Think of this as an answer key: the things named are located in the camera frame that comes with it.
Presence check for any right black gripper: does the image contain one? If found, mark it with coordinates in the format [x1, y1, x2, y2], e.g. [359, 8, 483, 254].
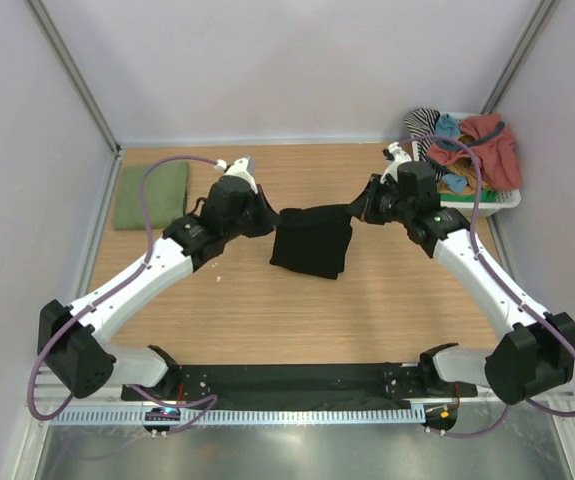
[347, 174, 414, 226]

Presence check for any black tank top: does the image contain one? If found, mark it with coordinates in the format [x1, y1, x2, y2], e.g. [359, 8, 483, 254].
[269, 204, 353, 280]

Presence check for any green tank top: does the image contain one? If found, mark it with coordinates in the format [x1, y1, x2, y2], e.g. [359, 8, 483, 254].
[112, 161, 189, 231]

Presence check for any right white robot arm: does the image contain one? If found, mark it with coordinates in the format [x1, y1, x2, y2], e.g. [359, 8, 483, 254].
[348, 161, 575, 405]

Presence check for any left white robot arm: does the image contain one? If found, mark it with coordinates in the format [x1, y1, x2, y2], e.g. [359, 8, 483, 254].
[39, 175, 278, 400]

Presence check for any striped tank top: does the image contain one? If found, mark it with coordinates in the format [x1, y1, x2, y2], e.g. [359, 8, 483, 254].
[403, 107, 445, 181]

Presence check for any light blue tank top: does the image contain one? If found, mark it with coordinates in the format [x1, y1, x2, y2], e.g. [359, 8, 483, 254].
[434, 113, 461, 147]

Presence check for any pink tank top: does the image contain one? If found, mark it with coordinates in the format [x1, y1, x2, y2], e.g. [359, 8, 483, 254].
[427, 114, 522, 191]

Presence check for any yellow garment in basket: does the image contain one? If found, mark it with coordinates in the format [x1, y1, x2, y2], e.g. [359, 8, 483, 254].
[438, 156, 478, 201]

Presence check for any bright green garment in basket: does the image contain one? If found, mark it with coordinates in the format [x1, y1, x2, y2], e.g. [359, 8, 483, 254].
[440, 189, 497, 204]

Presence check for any white laundry basket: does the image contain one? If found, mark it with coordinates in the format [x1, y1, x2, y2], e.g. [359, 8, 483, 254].
[403, 108, 521, 216]

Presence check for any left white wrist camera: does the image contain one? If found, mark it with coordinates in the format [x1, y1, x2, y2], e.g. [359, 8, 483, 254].
[214, 156, 258, 194]

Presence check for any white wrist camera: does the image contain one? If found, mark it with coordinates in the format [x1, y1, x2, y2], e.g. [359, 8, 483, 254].
[214, 156, 258, 194]
[381, 142, 413, 184]

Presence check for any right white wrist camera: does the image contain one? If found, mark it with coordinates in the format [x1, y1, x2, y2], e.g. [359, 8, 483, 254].
[381, 142, 413, 184]

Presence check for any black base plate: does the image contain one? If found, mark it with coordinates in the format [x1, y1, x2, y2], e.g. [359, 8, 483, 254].
[144, 363, 478, 402]

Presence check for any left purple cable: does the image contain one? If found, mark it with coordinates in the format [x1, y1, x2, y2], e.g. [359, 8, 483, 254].
[27, 155, 228, 436]

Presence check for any white slotted cable duct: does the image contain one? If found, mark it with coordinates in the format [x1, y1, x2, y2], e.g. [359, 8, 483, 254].
[53, 404, 425, 426]

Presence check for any right aluminium corner post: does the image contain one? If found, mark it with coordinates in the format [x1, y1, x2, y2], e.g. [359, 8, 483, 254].
[481, 0, 561, 114]

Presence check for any aluminium corner post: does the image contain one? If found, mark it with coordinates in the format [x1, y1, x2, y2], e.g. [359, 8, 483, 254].
[24, 0, 121, 156]
[481, 0, 561, 114]

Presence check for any aluminium frame rail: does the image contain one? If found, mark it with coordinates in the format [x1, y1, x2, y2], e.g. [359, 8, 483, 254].
[34, 367, 575, 402]

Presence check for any left aluminium corner post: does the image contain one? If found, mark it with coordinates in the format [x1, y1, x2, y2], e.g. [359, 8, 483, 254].
[24, 0, 121, 156]

